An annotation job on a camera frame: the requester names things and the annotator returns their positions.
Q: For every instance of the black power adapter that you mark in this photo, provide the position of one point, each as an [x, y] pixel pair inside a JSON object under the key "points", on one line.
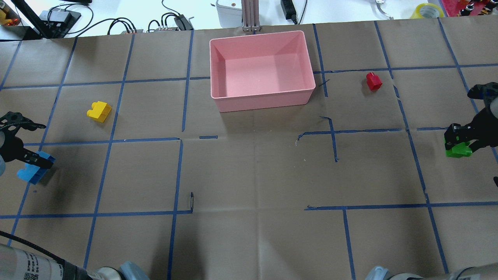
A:
{"points": [[289, 10]]}

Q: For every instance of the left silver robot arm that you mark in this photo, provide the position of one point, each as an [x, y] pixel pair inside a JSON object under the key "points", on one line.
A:
{"points": [[40, 264]]}

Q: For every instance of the yellow block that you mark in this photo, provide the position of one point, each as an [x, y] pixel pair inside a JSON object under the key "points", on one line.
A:
{"points": [[99, 111]]}

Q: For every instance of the blue block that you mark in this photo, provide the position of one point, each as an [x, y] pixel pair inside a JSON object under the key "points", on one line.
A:
{"points": [[32, 173]]}

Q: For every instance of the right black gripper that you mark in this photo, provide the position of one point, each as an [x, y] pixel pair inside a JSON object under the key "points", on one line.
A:
{"points": [[483, 132]]}

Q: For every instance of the red block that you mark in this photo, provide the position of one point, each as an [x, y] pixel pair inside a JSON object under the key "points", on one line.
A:
{"points": [[373, 81]]}

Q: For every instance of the green block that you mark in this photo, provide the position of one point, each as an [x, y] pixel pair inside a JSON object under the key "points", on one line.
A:
{"points": [[460, 150]]}

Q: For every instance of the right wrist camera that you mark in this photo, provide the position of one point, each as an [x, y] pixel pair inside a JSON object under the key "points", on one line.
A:
{"points": [[485, 92]]}

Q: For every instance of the aluminium frame post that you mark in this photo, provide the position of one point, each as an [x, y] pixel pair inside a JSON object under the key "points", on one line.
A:
{"points": [[250, 16]]}

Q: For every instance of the white square device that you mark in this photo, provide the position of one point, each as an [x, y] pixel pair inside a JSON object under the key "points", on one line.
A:
{"points": [[229, 13]]}

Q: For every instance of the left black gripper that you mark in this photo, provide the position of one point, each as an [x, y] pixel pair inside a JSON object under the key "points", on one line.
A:
{"points": [[11, 147]]}

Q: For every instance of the pink plastic box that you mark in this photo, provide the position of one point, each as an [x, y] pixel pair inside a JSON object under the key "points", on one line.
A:
{"points": [[260, 71]]}

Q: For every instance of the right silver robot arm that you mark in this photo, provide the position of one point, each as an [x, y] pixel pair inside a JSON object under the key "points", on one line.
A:
{"points": [[482, 272]]}

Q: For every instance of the yellow tape roll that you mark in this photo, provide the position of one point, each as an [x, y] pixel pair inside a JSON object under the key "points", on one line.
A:
{"points": [[427, 10]]}

